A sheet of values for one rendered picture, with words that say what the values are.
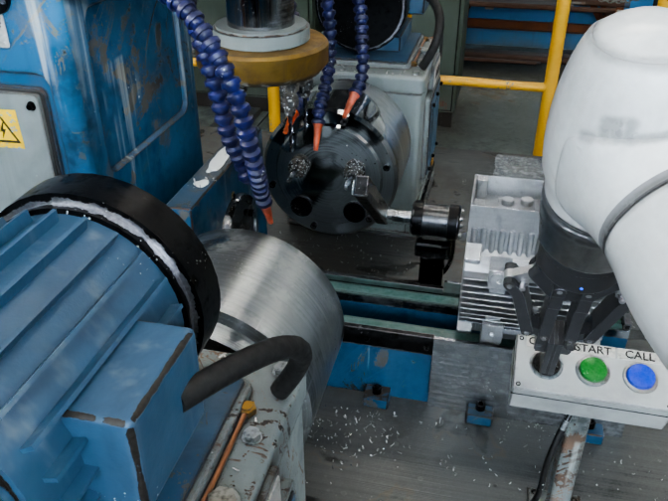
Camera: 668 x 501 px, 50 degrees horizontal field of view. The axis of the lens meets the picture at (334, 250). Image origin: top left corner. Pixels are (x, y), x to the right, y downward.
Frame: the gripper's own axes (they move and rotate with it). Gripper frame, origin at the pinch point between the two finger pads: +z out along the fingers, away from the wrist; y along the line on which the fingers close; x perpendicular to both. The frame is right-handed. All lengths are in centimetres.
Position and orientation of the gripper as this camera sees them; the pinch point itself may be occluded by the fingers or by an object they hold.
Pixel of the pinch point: (551, 347)
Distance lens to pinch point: 81.6
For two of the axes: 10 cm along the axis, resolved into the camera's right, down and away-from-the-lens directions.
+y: -9.7, -1.2, 2.0
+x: -2.1, 8.0, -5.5
